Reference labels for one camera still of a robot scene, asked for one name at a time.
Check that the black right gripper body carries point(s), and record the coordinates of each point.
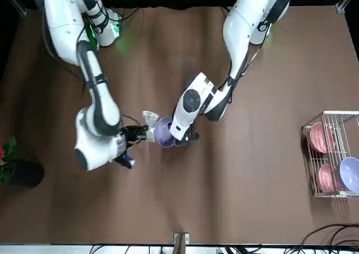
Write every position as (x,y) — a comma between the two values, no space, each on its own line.
(131,134)

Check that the potted plant black pot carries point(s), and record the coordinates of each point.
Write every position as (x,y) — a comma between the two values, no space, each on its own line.
(25,172)

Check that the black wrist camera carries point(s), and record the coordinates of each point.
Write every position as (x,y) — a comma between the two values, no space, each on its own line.
(186,138)
(126,161)

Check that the pink bowl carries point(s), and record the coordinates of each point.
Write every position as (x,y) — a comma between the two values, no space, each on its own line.
(318,137)
(326,178)

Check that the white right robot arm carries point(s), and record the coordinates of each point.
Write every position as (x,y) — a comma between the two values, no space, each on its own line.
(64,18)

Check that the lavender purple bowl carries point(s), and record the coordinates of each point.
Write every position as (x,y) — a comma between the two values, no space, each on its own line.
(350,174)
(165,136)

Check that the silver sponge cloth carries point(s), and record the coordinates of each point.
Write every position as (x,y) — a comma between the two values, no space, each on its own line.
(150,119)

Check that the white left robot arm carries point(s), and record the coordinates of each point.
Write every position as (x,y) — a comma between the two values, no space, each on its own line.
(241,27)

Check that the aluminium camera post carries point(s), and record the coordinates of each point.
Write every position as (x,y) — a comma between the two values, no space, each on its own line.
(181,242)

